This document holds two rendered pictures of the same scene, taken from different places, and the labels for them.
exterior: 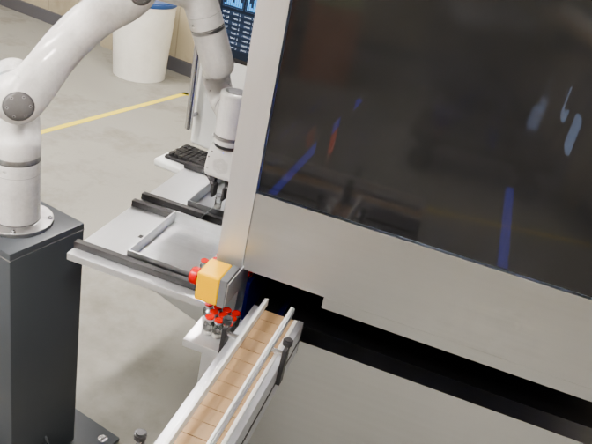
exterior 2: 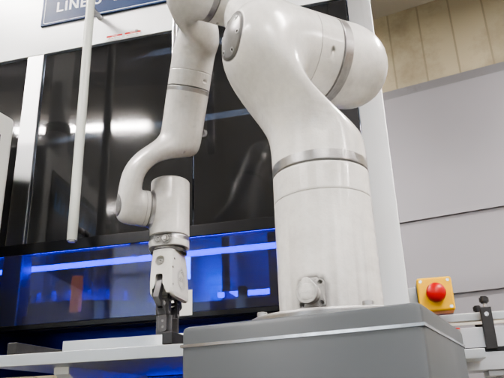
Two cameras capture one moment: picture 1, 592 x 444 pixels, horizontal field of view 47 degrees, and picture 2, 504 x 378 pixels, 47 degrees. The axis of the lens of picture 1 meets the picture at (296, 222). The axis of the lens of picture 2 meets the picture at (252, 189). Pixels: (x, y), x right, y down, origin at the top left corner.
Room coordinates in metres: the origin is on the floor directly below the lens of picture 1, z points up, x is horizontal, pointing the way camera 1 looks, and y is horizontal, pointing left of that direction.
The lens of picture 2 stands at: (1.63, 1.42, 0.77)
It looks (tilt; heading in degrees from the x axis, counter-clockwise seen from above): 21 degrees up; 271
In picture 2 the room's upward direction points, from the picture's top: 2 degrees counter-clockwise
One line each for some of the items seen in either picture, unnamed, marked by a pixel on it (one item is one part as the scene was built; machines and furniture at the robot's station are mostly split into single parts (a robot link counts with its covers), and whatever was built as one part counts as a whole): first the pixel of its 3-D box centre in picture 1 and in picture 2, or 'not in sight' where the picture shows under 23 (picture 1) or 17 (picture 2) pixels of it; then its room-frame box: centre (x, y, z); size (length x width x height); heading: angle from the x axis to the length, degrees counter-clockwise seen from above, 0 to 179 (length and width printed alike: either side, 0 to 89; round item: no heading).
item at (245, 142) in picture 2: not in sight; (273, 109); (1.58, 0.09, 1.51); 0.43 x 0.01 x 0.59; 167
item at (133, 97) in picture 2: not in sight; (112, 133); (2.03, -0.01, 1.51); 0.47 x 0.01 x 0.59; 167
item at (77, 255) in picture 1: (210, 229); (226, 360); (1.71, 0.24, 0.87); 0.70 x 0.48 x 0.02; 167
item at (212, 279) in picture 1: (216, 282); (435, 296); (1.26, 0.15, 1.00); 0.08 x 0.07 x 0.07; 77
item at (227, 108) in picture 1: (232, 112); (168, 208); (1.83, 0.24, 1.19); 0.09 x 0.08 x 0.13; 27
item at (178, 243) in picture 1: (209, 254); not in sight; (1.53, 0.21, 0.90); 0.34 x 0.26 x 0.04; 77
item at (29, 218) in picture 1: (16, 189); (326, 250); (1.55, 0.74, 0.95); 0.19 x 0.19 x 0.18
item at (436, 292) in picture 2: (197, 276); (436, 292); (1.27, 0.19, 0.99); 0.04 x 0.04 x 0.04; 77
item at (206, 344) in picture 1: (223, 336); (449, 357); (1.23, 0.11, 0.87); 0.14 x 0.13 x 0.02; 77
